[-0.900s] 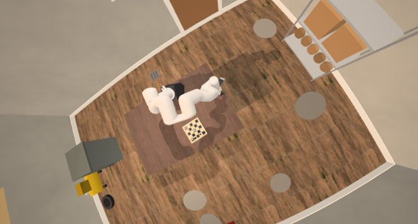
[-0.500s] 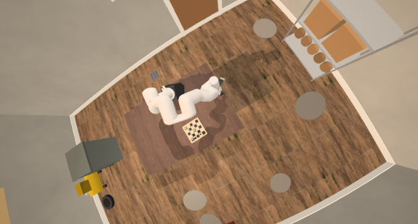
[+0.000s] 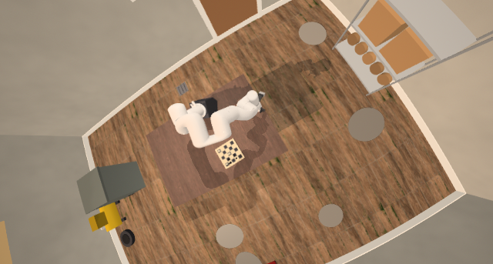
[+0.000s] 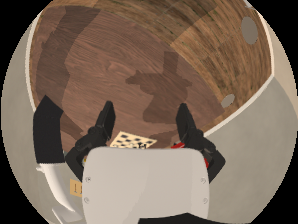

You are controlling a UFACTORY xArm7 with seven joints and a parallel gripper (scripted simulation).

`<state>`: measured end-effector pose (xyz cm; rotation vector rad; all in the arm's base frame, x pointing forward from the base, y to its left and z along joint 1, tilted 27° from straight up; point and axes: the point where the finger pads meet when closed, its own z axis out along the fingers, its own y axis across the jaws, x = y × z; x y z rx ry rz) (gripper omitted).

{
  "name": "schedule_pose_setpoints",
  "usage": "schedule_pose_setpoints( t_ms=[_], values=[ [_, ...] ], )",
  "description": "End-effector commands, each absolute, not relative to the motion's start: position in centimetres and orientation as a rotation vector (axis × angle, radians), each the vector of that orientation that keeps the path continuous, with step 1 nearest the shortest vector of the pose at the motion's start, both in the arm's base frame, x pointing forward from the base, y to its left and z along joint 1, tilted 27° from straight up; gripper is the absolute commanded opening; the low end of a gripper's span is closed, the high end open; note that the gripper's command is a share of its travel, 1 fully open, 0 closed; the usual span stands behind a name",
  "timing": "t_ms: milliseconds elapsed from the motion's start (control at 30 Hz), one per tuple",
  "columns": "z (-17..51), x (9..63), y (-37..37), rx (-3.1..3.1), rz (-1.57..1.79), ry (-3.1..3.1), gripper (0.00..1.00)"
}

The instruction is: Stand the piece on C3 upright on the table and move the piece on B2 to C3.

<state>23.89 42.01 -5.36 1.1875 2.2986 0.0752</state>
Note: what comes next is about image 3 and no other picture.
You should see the checkered chessboard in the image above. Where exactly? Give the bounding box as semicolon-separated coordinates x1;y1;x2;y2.
216;139;245;169

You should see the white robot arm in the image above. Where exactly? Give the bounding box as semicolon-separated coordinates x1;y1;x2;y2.
168;90;265;148

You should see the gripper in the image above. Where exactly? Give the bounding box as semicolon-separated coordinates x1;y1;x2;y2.
257;103;265;113

